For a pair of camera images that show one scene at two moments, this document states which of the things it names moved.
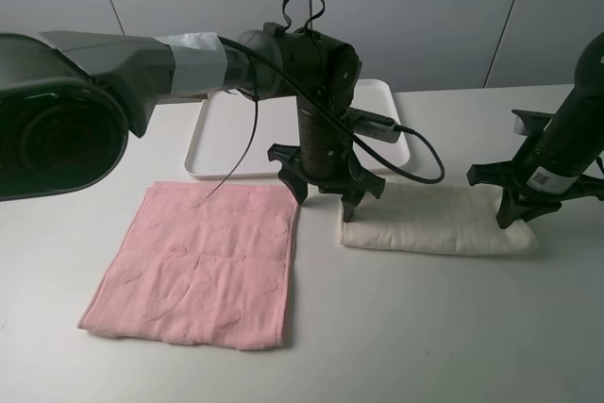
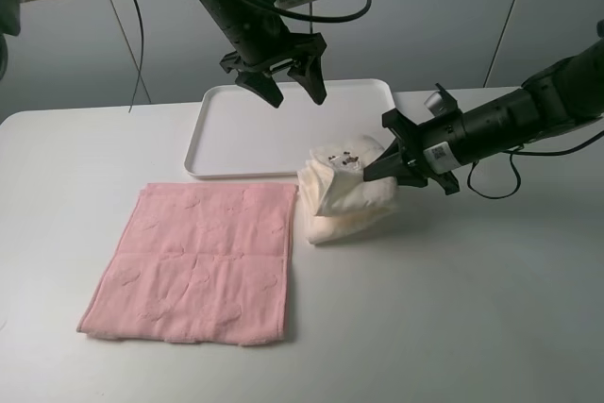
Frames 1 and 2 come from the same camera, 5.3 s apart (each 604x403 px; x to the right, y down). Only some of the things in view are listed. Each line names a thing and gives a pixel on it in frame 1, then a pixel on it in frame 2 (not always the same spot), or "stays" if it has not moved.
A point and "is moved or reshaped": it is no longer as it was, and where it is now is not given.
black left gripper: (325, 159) → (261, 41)
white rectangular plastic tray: (230, 137) stays
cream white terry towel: (442, 217) is moved or reshaped
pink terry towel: (208, 264) stays
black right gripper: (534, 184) → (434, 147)
